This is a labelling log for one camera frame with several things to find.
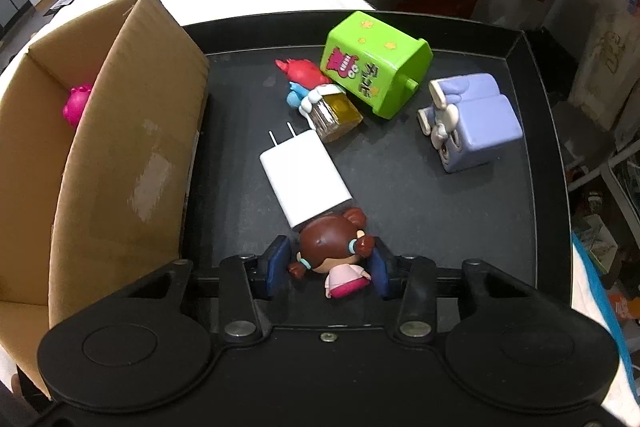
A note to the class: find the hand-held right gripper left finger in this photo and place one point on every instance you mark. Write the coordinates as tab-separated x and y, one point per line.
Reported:
277	268

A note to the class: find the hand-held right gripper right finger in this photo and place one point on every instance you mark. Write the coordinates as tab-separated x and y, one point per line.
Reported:
383	275

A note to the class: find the brown-haired doll figurine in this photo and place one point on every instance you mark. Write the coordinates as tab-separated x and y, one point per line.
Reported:
327	247

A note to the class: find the black plastic tray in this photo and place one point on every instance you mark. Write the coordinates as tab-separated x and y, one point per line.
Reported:
400	187

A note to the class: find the white wall charger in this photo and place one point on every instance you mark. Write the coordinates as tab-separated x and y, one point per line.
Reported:
305	177

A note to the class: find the small glass perfume bottle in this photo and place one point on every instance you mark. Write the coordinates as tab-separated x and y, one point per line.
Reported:
341	115

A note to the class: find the purple rabbit block figurine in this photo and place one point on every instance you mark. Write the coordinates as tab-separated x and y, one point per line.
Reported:
485	122

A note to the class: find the brown cardboard box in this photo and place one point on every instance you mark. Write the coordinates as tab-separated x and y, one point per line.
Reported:
125	147

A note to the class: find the red and blue figurine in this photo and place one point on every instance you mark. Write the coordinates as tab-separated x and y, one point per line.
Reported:
305	74

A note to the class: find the green toy bin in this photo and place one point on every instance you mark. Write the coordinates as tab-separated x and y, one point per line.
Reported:
370	57

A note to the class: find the blue cloth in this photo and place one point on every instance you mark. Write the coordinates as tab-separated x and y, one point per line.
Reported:
597	287

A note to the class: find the pink toy figure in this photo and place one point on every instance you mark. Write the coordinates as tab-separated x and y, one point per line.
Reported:
77	104

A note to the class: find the beige tote bag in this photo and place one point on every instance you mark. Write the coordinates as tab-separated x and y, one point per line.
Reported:
607	57

